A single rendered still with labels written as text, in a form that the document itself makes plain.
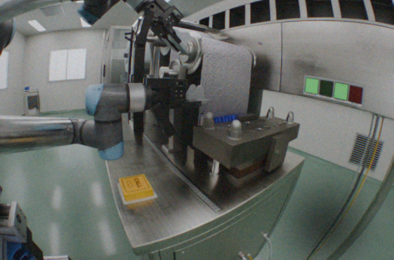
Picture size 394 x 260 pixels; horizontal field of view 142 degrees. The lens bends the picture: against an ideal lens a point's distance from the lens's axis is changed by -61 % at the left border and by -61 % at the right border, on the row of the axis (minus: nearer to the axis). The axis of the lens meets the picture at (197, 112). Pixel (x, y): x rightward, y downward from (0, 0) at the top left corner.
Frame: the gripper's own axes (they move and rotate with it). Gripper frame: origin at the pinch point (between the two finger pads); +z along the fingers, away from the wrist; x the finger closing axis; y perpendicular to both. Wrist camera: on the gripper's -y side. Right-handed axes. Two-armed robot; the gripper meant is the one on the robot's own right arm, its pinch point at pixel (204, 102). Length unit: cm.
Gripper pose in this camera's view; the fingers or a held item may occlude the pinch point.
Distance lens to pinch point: 53.9
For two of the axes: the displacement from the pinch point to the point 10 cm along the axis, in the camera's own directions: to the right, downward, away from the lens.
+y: 0.6, -9.8, -2.1
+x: -5.5, -2.1, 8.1
